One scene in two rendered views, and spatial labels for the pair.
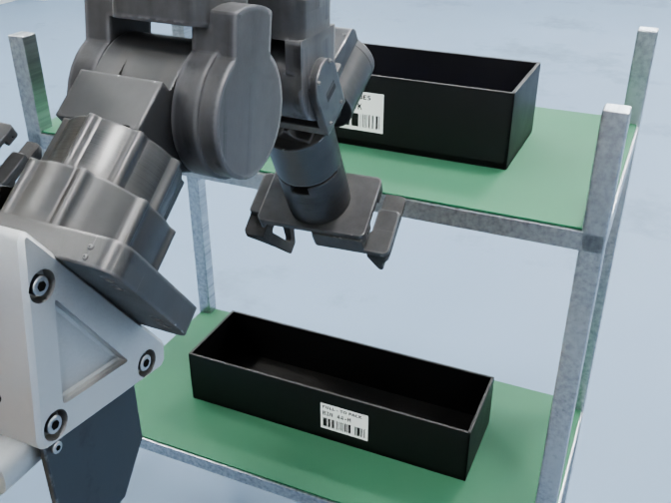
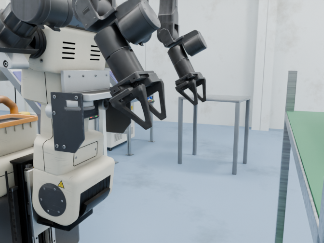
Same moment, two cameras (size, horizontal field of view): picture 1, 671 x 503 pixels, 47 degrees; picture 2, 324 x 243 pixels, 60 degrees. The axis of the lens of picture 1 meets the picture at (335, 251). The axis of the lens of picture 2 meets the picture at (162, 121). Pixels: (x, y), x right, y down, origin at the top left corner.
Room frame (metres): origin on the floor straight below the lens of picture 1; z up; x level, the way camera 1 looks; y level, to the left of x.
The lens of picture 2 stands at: (0.67, -0.55, 1.10)
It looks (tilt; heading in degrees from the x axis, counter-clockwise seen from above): 10 degrees down; 87
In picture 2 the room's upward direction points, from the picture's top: straight up
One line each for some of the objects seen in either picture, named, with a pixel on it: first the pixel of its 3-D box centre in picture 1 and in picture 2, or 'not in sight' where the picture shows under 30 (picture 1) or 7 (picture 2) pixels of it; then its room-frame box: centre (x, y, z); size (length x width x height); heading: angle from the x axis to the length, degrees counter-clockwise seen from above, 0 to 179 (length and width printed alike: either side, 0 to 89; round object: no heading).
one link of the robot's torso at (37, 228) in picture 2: not in sight; (78, 189); (0.41, 0.41, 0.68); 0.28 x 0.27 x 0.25; 65
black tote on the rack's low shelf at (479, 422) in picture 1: (337, 387); not in sight; (1.22, 0.00, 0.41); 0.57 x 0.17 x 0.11; 66
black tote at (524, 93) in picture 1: (345, 90); not in sight; (1.22, -0.02, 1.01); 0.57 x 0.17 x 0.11; 65
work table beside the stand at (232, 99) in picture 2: not in sight; (213, 130); (1.42, 2.63, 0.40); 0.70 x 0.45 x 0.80; 146
